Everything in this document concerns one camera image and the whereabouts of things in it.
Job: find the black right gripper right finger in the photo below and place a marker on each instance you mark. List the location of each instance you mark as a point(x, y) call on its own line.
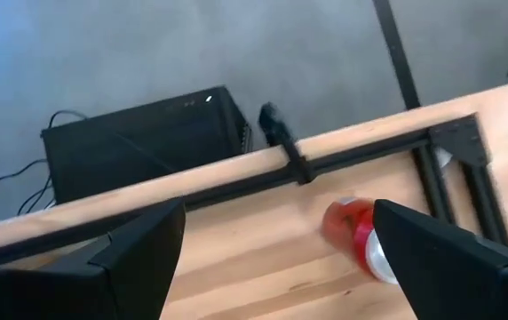
point(458, 284)

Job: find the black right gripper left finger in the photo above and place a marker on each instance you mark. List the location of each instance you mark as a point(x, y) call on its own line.
point(116, 275)

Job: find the red Coca-Cola can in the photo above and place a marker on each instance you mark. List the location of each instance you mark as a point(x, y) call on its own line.
point(347, 226)

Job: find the black computer tower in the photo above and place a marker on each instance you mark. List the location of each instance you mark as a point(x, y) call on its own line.
point(147, 146)

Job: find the black aluminium mounting frame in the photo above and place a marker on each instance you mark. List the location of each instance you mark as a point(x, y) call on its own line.
point(458, 138)

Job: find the black table edge rail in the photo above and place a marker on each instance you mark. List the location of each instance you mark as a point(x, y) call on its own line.
point(236, 191)

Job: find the black rail clamp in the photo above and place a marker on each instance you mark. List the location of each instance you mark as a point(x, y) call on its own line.
point(287, 142)

